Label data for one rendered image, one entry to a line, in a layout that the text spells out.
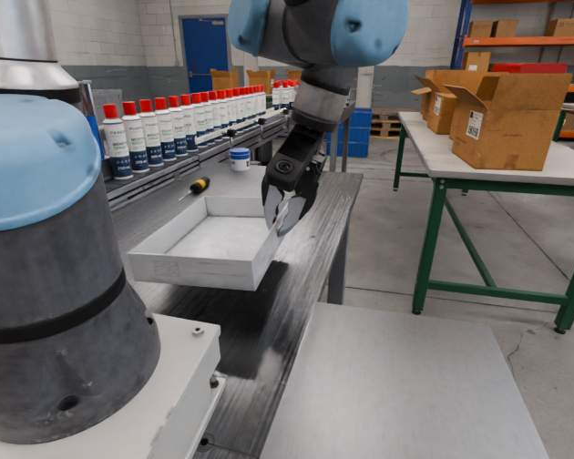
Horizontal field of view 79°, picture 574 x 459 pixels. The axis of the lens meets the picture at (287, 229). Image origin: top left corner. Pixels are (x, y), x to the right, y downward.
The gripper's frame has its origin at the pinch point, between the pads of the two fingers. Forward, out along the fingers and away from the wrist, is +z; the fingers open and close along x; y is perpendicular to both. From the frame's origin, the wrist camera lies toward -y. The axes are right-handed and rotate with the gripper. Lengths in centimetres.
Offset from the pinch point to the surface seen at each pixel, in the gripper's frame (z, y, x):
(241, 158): 13, 63, 30
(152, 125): 6, 43, 54
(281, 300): 7.4, -7.8, -5.6
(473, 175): -2, 104, -55
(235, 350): 8.3, -20.2, -3.0
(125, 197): 20, 22, 46
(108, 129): 5, 27, 56
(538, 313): 56, 127, -126
